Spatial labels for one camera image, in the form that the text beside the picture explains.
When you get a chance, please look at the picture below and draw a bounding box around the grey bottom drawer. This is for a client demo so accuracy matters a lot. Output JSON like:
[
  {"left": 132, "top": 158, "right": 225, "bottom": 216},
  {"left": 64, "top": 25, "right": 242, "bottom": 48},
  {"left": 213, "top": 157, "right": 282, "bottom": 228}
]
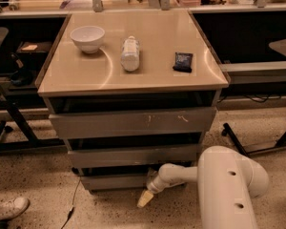
[{"left": 81, "top": 174, "right": 147, "bottom": 191}]

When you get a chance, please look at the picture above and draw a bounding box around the grey drawer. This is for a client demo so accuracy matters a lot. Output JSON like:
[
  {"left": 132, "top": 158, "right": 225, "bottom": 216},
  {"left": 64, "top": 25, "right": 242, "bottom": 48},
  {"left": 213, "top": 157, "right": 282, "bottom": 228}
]
[
  {"left": 68, "top": 144, "right": 201, "bottom": 168},
  {"left": 50, "top": 107, "right": 216, "bottom": 139},
  {"left": 81, "top": 174, "right": 147, "bottom": 191}
]

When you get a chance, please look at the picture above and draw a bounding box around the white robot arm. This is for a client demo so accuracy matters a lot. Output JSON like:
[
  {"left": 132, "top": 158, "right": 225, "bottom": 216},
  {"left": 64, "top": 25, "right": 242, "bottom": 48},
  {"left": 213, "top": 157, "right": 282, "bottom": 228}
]
[{"left": 137, "top": 146, "right": 269, "bottom": 229}]

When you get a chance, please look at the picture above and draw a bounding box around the grey middle drawer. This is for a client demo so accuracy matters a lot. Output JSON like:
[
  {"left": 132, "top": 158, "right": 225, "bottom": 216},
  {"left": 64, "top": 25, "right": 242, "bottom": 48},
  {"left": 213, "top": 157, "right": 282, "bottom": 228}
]
[{"left": 68, "top": 144, "right": 201, "bottom": 168}]

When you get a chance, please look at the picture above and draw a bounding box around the grey top drawer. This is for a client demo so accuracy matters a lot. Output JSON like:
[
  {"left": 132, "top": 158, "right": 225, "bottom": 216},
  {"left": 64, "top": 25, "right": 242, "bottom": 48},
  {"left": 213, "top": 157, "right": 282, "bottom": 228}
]
[{"left": 50, "top": 107, "right": 216, "bottom": 139}]

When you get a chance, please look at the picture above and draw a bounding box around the grey drawer cabinet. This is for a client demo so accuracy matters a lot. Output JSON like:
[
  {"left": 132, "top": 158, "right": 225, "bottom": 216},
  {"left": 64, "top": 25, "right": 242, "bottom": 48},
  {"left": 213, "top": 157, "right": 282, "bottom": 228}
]
[{"left": 38, "top": 10, "right": 229, "bottom": 192}]

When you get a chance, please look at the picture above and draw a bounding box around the white sneaker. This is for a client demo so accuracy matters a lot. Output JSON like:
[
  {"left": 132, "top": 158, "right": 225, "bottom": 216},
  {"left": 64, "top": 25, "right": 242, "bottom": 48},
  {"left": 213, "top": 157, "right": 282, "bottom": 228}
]
[{"left": 0, "top": 197, "right": 30, "bottom": 221}]

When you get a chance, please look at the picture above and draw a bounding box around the dark blue snack packet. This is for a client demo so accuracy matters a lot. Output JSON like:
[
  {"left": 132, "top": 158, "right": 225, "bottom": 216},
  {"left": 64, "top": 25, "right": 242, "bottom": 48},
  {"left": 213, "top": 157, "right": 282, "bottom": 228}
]
[{"left": 173, "top": 52, "right": 193, "bottom": 73}]

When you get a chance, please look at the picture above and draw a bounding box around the black wheeled stand base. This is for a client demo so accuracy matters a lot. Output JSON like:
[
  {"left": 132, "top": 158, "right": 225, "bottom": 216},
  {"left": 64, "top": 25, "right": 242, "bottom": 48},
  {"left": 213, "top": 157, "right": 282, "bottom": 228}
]
[{"left": 221, "top": 123, "right": 286, "bottom": 156}]

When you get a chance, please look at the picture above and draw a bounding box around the clear plastic water bottle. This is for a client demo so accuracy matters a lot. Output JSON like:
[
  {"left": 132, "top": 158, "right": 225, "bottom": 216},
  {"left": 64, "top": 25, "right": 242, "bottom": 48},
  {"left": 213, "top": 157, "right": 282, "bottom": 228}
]
[{"left": 121, "top": 36, "right": 140, "bottom": 72}]

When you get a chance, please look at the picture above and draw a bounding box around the white ceramic bowl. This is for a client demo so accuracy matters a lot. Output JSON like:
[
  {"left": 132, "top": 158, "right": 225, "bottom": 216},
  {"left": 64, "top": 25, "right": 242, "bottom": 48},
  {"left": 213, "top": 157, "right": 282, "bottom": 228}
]
[{"left": 70, "top": 26, "right": 105, "bottom": 53}]

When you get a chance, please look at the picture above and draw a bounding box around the black floor cable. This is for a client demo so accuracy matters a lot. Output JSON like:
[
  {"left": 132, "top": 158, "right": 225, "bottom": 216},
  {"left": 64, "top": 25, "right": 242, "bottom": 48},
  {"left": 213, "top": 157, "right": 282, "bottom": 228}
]
[{"left": 60, "top": 177, "right": 82, "bottom": 229}]

